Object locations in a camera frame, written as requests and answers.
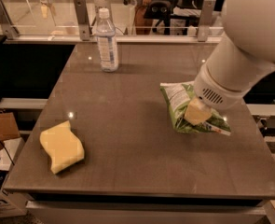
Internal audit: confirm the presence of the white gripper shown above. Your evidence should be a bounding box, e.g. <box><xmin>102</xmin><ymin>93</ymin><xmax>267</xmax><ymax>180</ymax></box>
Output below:
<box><xmin>184</xmin><ymin>63</ymin><xmax>253</xmax><ymax>125</ymax></box>

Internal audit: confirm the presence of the green jalapeno chip bag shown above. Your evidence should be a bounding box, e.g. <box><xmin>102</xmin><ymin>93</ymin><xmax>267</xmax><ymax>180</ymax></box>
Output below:
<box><xmin>160</xmin><ymin>81</ymin><xmax>231</xmax><ymax>135</ymax></box>

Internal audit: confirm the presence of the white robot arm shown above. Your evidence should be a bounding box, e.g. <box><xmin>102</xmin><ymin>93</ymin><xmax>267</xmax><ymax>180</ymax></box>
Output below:
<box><xmin>185</xmin><ymin>0</ymin><xmax>275</xmax><ymax>125</ymax></box>

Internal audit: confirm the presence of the clear plastic water bottle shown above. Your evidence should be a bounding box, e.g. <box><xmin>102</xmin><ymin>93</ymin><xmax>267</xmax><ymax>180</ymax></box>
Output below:
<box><xmin>96</xmin><ymin>7</ymin><xmax>118</xmax><ymax>72</ymax></box>

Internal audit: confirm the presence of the black office chair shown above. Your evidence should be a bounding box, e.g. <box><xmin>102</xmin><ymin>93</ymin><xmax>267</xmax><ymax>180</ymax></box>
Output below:
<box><xmin>144</xmin><ymin>0</ymin><xmax>171</xmax><ymax>35</ymax></box>

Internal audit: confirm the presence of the person standing in background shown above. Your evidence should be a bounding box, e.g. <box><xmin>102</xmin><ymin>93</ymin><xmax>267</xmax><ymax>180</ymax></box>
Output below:
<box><xmin>131</xmin><ymin>0</ymin><xmax>152</xmax><ymax>35</ymax></box>

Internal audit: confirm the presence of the yellow wavy sponge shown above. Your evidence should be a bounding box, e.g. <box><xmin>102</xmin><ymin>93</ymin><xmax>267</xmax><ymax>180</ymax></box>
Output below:
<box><xmin>40</xmin><ymin>120</ymin><xmax>85</xmax><ymax>174</ymax></box>

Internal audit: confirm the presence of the glass barrier panel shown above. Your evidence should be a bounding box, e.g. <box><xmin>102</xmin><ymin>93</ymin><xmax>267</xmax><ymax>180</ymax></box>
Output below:
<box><xmin>0</xmin><ymin>0</ymin><xmax>231</xmax><ymax>39</ymax></box>

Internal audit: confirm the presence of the right metal glass bracket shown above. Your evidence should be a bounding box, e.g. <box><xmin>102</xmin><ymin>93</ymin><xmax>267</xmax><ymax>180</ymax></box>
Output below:
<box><xmin>197</xmin><ymin>0</ymin><xmax>216</xmax><ymax>42</ymax></box>

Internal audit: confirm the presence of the metal glass bracket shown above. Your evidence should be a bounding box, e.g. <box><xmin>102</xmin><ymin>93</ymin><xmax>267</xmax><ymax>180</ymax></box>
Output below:
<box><xmin>0</xmin><ymin>0</ymin><xmax>20</xmax><ymax>40</ymax></box>
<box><xmin>74</xmin><ymin>0</ymin><xmax>91</xmax><ymax>41</ymax></box>
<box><xmin>197</xmin><ymin>0</ymin><xmax>216</xmax><ymax>42</ymax></box>

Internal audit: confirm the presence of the middle metal glass bracket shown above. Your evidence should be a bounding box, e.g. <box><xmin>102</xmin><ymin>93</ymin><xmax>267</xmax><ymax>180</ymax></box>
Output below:
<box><xmin>74</xmin><ymin>0</ymin><xmax>91</xmax><ymax>41</ymax></box>

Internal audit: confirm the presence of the left metal glass bracket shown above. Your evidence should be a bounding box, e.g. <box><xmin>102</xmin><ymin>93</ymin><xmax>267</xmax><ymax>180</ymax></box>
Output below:
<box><xmin>0</xmin><ymin>0</ymin><xmax>20</xmax><ymax>40</ymax></box>

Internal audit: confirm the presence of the black cable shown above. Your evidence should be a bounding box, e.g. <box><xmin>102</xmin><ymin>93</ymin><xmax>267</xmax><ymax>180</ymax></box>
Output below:
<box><xmin>0</xmin><ymin>127</ymin><xmax>16</xmax><ymax>166</ymax></box>

